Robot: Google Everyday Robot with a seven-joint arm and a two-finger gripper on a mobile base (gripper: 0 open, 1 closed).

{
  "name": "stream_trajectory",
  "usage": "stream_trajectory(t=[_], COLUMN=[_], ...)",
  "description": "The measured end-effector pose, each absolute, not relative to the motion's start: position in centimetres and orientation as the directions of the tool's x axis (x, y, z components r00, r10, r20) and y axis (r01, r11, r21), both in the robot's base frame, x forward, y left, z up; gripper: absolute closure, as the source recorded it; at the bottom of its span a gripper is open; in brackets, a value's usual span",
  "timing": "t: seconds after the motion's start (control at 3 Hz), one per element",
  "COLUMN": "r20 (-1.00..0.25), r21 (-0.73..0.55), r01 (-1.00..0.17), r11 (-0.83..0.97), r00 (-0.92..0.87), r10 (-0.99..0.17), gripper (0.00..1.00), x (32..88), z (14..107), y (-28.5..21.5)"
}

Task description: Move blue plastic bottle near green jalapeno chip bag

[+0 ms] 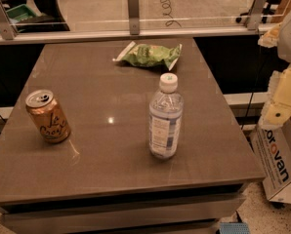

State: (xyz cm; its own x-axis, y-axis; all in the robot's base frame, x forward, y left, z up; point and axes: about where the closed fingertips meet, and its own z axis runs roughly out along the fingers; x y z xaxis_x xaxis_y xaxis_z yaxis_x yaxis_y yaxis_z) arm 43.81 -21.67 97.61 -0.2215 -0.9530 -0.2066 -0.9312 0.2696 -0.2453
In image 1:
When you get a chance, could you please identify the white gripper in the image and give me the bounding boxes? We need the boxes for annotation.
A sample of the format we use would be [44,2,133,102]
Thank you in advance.
[258,23,291,130]

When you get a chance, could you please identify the clear blue-label plastic bottle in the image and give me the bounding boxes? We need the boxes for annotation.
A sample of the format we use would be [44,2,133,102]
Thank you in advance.
[149,73,184,159]

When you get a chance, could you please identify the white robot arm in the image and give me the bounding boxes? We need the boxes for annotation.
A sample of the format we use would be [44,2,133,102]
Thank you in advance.
[258,11,291,130]

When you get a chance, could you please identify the green jalapeno chip bag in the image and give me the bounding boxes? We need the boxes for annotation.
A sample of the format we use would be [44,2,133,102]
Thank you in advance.
[113,41,183,70]

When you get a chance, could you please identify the white Corovan cardboard box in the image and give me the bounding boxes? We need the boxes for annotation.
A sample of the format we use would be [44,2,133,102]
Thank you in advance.
[250,121,291,204]

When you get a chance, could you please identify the blue perforated step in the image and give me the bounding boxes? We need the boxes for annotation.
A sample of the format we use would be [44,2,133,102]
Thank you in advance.
[219,222,250,234]

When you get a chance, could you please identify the grey cabinet with drawers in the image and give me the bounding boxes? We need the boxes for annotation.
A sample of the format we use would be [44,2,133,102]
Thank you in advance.
[0,39,264,234]

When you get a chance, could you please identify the orange LaCroix soda can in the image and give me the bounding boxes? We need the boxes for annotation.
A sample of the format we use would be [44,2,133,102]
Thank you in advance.
[25,89,70,143]

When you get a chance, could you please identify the glass railing panel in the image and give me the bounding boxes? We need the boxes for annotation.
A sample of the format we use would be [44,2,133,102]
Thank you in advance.
[0,0,291,33]

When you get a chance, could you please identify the green plastic bin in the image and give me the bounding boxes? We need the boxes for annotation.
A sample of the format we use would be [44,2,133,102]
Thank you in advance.
[6,4,37,23]

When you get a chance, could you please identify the black coiled cable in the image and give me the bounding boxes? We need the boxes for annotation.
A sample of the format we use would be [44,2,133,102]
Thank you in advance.
[152,0,183,28]

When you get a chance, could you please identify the middle metal railing bracket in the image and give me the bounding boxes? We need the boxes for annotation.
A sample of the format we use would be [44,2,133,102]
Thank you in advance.
[127,0,140,35]

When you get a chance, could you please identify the left metal railing bracket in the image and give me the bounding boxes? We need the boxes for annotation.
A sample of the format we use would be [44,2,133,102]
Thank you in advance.
[0,0,18,40]

